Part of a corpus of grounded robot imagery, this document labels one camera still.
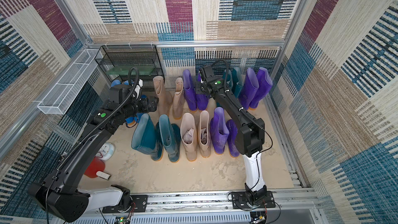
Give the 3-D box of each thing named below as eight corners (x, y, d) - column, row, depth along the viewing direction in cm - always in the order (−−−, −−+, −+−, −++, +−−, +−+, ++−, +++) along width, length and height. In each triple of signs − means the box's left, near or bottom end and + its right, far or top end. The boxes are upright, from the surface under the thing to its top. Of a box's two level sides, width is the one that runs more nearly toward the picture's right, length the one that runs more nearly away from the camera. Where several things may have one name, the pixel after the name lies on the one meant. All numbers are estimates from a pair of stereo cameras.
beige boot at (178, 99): (176, 121, 104) (170, 95, 84) (178, 105, 113) (173, 77, 93) (186, 121, 104) (182, 95, 84) (187, 105, 113) (184, 77, 93)
